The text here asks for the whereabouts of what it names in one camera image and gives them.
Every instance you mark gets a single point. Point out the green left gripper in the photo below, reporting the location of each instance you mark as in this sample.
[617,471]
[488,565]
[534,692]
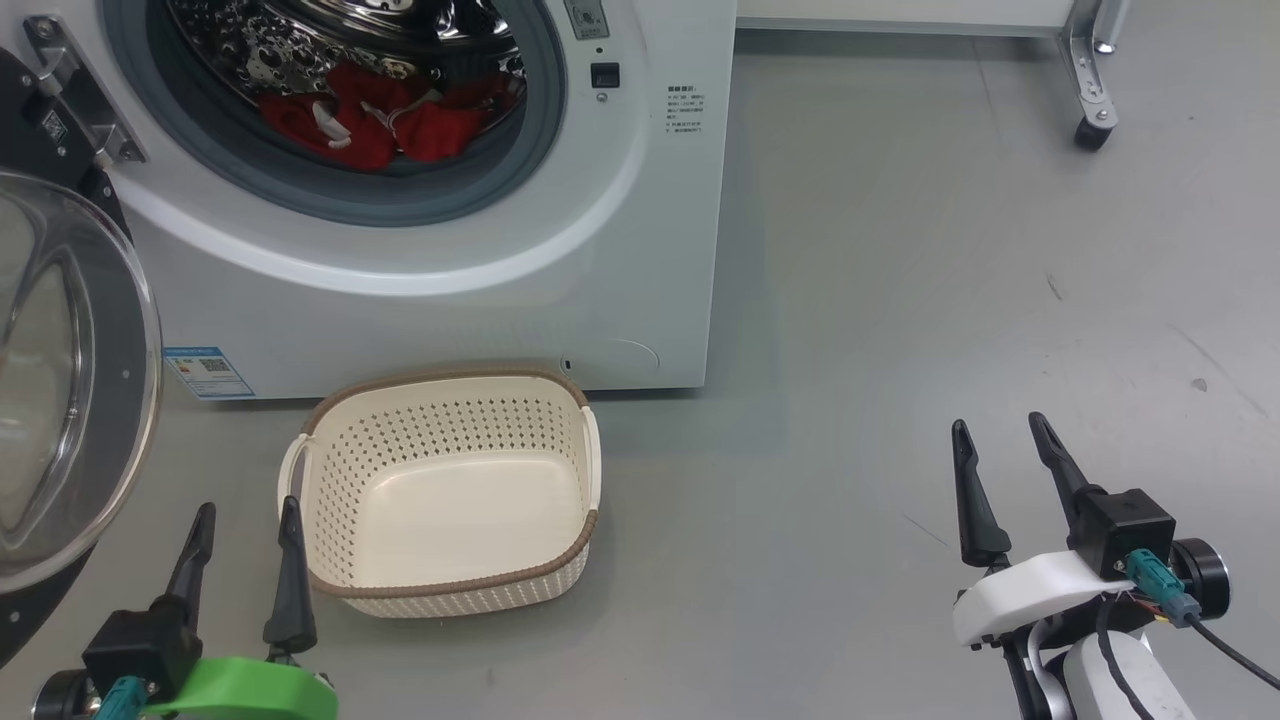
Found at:
[250,690]

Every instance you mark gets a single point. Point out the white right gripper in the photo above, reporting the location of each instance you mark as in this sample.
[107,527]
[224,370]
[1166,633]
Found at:
[1030,595]

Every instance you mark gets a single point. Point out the round glass washer door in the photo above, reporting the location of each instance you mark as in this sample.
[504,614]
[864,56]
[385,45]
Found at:
[70,400]

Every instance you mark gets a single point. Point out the red and white garment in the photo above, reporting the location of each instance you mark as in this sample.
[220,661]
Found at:
[430,130]

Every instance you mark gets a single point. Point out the cream perforated laundry basket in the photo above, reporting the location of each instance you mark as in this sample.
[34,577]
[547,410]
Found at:
[450,500]

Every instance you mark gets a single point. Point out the white front-load washing machine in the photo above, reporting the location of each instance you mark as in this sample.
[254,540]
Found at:
[640,250]

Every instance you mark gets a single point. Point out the blue energy label sticker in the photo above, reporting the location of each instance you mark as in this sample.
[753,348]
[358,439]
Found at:
[210,372]

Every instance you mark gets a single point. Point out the metal partition leg with caster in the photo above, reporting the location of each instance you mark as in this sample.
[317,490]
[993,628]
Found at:
[1090,90]

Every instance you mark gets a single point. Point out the white partition panel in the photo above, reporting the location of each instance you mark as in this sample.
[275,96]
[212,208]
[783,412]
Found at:
[900,12]

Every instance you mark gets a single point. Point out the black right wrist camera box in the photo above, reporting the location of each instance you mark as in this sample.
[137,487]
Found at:
[1125,525]

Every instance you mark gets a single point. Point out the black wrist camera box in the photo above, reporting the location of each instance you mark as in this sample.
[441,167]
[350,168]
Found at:
[140,645]
[1125,525]

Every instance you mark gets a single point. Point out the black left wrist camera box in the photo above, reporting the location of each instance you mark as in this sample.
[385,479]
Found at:
[140,645]

